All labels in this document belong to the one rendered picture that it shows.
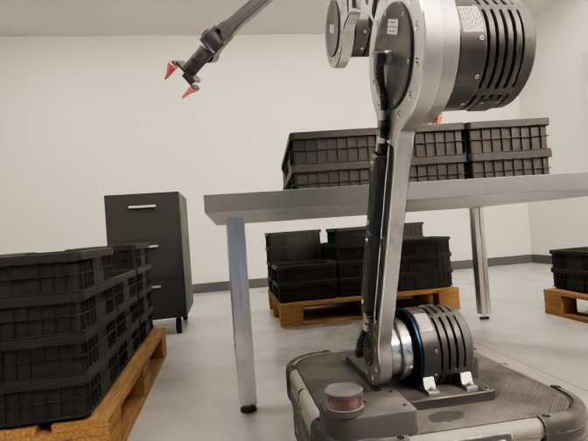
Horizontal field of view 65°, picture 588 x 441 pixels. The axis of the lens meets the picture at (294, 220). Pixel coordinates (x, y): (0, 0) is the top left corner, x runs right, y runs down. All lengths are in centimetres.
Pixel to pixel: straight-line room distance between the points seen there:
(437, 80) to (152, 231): 246
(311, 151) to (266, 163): 355
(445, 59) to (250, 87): 459
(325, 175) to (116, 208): 177
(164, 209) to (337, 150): 165
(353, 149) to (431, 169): 28
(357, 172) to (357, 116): 384
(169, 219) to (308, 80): 291
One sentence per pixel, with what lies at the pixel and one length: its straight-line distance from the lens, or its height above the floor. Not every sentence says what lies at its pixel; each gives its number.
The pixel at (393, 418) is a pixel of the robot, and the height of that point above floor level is 27.
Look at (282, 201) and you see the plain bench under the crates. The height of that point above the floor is 67.
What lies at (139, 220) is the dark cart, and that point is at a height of 73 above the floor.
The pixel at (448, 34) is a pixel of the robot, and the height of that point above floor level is 87.
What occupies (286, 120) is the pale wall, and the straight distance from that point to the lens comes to 520.
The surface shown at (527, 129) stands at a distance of 179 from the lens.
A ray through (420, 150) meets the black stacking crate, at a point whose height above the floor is 85.
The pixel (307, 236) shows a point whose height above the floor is 55.
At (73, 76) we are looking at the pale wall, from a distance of 548.
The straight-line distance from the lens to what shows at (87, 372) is 142.
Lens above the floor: 61
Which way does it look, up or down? 1 degrees up
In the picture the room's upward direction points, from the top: 4 degrees counter-clockwise
